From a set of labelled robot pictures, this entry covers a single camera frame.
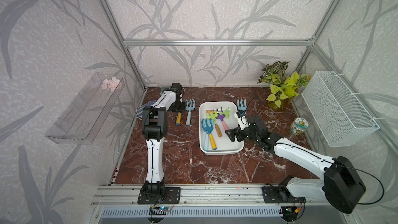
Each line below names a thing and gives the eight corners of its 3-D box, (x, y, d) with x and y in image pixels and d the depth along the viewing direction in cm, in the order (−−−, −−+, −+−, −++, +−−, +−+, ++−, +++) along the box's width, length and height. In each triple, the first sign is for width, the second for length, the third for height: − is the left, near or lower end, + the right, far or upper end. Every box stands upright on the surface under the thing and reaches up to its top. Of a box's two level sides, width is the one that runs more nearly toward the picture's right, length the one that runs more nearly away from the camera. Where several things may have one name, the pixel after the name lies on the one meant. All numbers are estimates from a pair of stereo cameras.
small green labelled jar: (291, 135, 97) (297, 128, 90) (287, 125, 102) (293, 117, 95) (303, 135, 97) (311, 128, 90) (299, 125, 102) (306, 117, 95)
